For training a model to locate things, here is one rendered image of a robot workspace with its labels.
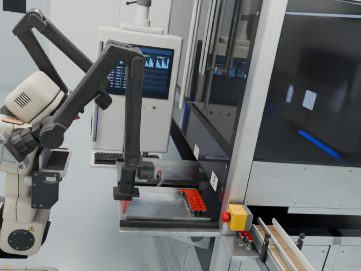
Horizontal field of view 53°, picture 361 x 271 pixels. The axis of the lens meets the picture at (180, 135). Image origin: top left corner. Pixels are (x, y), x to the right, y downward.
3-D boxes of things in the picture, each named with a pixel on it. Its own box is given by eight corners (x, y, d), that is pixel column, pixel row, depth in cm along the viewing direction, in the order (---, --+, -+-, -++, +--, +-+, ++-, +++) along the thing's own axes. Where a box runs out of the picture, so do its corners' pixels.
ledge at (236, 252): (253, 240, 148) (254, 236, 147) (266, 261, 136) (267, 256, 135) (221, 239, 144) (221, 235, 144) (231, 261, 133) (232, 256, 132)
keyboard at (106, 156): (158, 157, 231) (159, 154, 230) (162, 166, 218) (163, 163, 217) (94, 154, 221) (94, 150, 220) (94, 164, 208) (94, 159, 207)
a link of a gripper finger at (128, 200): (130, 217, 145) (132, 196, 142) (112, 216, 143) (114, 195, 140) (129, 208, 151) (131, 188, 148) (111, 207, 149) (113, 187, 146)
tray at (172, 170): (201, 166, 208) (202, 161, 206) (213, 187, 184) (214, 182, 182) (142, 163, 200) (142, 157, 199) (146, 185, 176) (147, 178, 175)
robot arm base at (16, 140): (12, 130, 128) (2, 143, 117) (31, 119, 128) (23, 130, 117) (27, 150, 131) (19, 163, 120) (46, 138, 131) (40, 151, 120)
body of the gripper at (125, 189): (139, 199, 143) (141, 182, 140) (113, 198, 140) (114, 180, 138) (137, 191, 149) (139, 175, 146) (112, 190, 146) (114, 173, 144)
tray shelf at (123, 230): (198, 165, 213) (199, 163, 212) (237, 236, 148) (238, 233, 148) (115, 161, 202) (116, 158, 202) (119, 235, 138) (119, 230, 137)
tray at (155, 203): (195, 194, 173) (196, 188, 172) (209, 225, 149) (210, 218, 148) (123, 192, 166) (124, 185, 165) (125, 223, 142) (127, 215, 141)
